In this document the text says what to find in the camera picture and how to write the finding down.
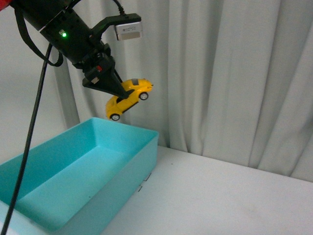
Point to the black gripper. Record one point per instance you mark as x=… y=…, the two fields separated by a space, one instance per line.
x=68 y=33

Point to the yellow beetle toy car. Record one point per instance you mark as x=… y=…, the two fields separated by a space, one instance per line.
x=137 y=89

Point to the turquoise plastic storage bin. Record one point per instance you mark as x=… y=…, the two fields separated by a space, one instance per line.
x=76 y=182

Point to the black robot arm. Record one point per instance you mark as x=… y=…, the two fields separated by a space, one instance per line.
x=40 y=12

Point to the grey-white pleated curtain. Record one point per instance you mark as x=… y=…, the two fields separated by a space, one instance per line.
x=233 y=80

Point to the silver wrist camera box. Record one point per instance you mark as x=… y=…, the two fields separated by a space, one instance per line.
x=128 y=31

